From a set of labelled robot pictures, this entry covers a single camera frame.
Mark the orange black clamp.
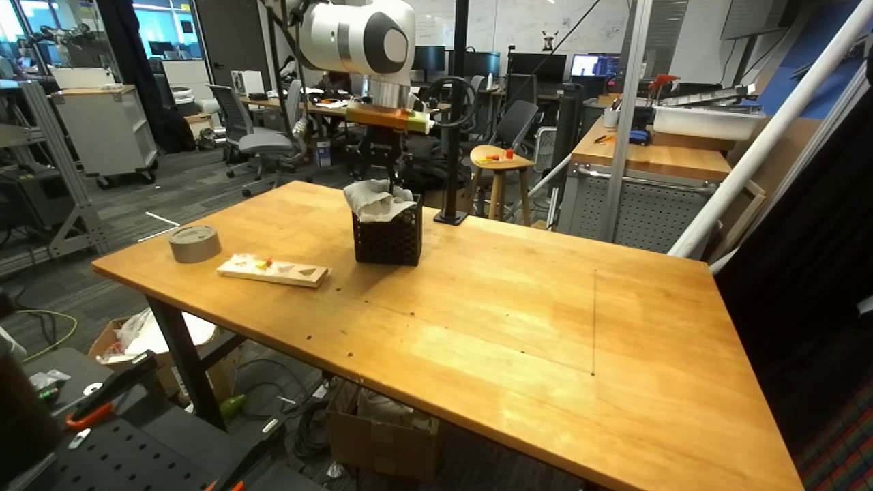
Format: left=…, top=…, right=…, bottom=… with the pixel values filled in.
left=63, top=397, right=119, bottom=434

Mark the black pole stand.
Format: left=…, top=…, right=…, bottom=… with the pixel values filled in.
left=431, top=0, right=471, bottom=229

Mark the black perforated cart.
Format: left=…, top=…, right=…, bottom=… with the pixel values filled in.
left=0, top=406, right=280, bottom=491

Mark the wooden top workbench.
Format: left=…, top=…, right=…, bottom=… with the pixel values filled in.
left=553, top=116, right=768, bottom=258

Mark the silver upright post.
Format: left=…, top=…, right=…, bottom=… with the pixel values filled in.
left=603, top=0, right=654, bottom=247

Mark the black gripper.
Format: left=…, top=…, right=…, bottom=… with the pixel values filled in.
left=365, top=129, right=410, bottom=188

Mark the dark mesh office chair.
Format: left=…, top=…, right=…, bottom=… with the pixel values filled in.
left=494, top=97, right=542, bottom=153

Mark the white bin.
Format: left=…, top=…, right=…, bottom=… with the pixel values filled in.
left=648, top=97, right=768, bottom=144

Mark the white slanted pole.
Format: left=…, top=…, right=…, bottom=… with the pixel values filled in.
left=665, top=0, right=873, bottom=262

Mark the white terry cloth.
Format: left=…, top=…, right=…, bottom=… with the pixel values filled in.
left=340, top=177, right=418, bottom=226

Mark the brown cardboard box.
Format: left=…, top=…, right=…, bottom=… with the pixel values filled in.
left=325, top=399, right=444, bottom=487

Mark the white wheeled cabinet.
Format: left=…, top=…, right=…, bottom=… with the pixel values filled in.
left=47, top=82, right=161, bottom=191

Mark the cardboard box with white plastic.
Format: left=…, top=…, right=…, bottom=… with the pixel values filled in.
left=85, top=307, right=221, bottom=382

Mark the black mesh box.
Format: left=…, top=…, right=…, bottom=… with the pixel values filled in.
left=350, top=199, right=426, bottom=271

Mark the black curtain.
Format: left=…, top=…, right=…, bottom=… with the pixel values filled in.
left=711, top=91, right=873, bottom=449

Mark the black table leg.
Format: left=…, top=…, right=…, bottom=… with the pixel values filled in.
left=142, top=294, right=232, bottom=431

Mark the wooden shape puzzle block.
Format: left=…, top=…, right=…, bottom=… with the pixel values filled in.
left=216, top=251, right=329, bottom=293

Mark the grey duct tape roll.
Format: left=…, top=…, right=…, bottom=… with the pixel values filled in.
left=167, top=223, right=224, bottom=267

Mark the computer monitor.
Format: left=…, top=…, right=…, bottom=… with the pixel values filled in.
left=566, top=52, right=605, bottom=82

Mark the grey office chair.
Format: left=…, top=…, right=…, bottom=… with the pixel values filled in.
left=208, top=82, right=300, bottom=199

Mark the wooden stool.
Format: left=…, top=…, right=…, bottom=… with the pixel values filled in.
left=465, top=143, right=536, bottom=226

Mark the grey metal rack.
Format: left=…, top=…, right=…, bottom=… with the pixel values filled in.
left=0, top=75, right=104, bottom=278

